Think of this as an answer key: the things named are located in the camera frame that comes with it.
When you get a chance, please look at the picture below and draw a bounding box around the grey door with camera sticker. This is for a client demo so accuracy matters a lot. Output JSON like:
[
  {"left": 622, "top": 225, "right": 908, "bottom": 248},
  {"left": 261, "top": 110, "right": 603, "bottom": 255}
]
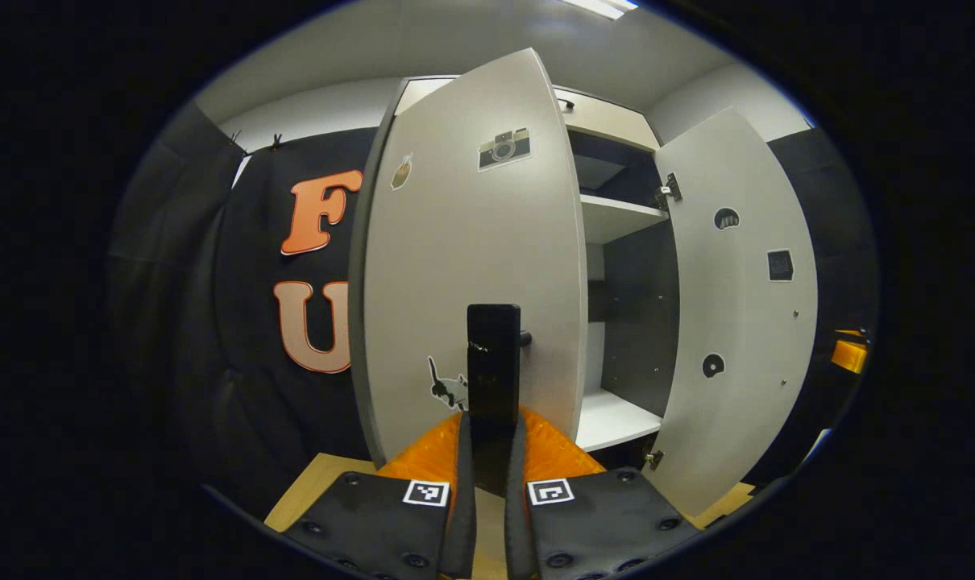
[{"left": 349, "top": 48, "right": 589, "bottom": 468}]

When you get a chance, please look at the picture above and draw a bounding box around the large ceiling light panel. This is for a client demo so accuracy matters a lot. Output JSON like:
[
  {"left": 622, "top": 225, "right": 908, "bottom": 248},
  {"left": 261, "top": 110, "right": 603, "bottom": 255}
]
[{"left": 560, "top": 0, "right": 640, "bottom": 20}]

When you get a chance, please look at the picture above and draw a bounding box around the grey door with cherry sticker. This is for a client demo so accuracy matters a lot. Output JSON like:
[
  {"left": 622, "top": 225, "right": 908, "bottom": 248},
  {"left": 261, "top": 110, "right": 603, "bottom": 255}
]
[{"left": 645, "top": 107, "right": 819, "bottom": 516}]

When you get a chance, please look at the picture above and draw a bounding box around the black door handle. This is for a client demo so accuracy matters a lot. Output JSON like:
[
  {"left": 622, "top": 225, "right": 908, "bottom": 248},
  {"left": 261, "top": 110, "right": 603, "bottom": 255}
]
[{"left": 466, "top": 304, "right": 533, "bottom": 496}]

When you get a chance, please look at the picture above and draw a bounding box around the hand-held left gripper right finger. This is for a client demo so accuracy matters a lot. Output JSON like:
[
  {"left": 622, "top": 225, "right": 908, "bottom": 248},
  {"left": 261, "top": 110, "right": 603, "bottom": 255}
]
[{"left": 503, "top": 406, "right": 703, "bottom": 580}]

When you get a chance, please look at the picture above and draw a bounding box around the white cabinet shelf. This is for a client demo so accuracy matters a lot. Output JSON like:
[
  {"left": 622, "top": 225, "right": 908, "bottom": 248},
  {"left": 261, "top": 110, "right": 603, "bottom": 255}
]
[
  {"left": 580, "top": 193, "right": 670, "bottom": 245},
  {"left": 575, "top": 389, "right": 664, "bottom": 454}
]

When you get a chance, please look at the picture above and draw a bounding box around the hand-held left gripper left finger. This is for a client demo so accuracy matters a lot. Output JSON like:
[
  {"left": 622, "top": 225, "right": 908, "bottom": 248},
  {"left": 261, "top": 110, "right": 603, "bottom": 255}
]
[{"left": 281, "top": 412, "right": 478, "bottom": 580}]

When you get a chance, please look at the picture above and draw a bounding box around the grey cabinet top flap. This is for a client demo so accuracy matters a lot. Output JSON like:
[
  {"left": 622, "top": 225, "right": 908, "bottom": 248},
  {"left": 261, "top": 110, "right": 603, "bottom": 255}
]
[{"left": 556, "top": 87, "right": 662, "bottom": 154}]

